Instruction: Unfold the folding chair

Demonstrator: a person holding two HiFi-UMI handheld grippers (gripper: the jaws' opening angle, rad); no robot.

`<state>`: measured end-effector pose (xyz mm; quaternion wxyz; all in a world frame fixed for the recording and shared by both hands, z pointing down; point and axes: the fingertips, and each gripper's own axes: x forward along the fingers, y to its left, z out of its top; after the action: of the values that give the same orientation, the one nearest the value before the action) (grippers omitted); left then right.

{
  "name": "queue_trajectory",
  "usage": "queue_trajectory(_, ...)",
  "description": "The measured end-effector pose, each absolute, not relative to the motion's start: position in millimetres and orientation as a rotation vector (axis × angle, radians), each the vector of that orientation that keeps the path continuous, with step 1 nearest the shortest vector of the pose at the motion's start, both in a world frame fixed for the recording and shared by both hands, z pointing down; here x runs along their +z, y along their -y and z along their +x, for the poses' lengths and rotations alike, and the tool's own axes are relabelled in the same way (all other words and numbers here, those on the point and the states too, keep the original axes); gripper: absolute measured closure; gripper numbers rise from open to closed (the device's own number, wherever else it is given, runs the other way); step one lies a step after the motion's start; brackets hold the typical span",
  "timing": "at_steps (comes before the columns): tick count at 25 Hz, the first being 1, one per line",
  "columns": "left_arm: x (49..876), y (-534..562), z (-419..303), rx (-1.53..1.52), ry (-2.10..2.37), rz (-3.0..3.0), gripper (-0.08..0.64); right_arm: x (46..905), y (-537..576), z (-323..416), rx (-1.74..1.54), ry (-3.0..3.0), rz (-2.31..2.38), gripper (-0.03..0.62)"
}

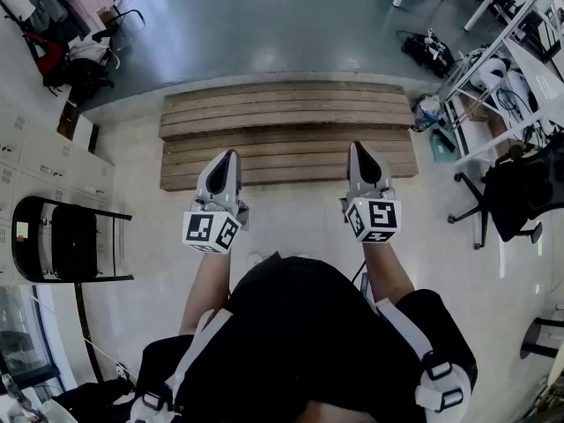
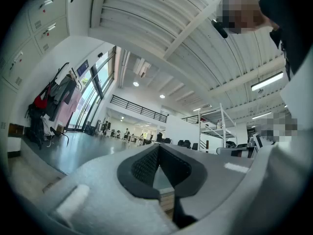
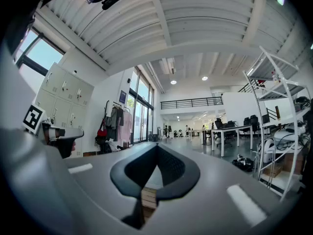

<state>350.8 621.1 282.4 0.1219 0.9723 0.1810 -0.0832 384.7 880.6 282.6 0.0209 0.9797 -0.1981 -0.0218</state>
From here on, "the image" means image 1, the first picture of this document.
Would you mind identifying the white bag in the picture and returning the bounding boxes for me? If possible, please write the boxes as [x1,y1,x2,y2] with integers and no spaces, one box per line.
[68,41,121,69]

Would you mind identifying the black backpack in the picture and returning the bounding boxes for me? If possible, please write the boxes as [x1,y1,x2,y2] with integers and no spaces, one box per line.
[43,57,115,103]

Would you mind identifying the white chest harness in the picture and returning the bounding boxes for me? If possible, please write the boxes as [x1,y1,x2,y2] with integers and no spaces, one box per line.
[130,297,473,423]

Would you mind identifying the black equipment bag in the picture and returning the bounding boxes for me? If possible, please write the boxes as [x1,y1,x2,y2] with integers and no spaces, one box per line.
[397,27,456,79]

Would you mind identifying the wooden slat platform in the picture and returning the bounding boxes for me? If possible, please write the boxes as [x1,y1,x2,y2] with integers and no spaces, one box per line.
[159,80,419,192]

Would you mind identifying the black folding chair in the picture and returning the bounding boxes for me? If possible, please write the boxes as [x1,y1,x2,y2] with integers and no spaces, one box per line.
[11,195,135,284]

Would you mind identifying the person's black clothed body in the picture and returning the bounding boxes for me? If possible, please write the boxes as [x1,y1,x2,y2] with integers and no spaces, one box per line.
[136,256,479,423]

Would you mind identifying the person's right forearm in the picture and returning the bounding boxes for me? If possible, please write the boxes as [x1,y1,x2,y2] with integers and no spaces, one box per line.
[360,239,416,308]

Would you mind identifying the blue bin with white bag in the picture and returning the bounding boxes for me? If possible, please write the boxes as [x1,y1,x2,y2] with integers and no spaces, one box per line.
[412,93,442,132]

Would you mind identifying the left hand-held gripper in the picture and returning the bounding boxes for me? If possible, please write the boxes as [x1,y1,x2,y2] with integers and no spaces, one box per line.
[182,149,250,255]

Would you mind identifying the grey garment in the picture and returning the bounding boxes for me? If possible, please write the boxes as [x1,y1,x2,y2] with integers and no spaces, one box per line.
[21,0,70,34]

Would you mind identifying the black framed window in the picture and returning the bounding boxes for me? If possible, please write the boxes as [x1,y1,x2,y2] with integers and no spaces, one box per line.
[0,283,67,391]

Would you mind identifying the grey metal locker cabinet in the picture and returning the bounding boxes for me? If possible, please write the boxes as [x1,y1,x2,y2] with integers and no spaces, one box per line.
[0,99,116,284]

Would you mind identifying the person's left forearm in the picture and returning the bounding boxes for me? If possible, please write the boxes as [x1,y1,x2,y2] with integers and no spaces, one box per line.
[179,250,233,337]

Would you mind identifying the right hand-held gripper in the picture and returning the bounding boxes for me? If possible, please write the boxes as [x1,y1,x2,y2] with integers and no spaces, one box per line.
[338,140,403,244]

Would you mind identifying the green box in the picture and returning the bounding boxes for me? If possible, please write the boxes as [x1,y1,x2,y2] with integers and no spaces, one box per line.
[429,128,458,165]

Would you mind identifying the black armrest chair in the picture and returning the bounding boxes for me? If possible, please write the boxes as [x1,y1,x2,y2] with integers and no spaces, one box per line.
[92,9,146,43]

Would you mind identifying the red bag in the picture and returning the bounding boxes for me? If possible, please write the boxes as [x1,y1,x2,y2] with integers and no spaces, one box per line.
[24,32,63,77]

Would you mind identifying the black office chair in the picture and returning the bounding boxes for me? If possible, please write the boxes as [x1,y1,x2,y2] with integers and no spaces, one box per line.
[447,133,564,251]

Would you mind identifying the white metal rack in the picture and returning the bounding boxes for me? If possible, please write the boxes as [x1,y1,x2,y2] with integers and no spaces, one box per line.
[440,0,564,167]

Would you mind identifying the white robot shell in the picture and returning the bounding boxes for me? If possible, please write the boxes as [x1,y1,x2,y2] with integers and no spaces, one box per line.
[469,57,541,105]

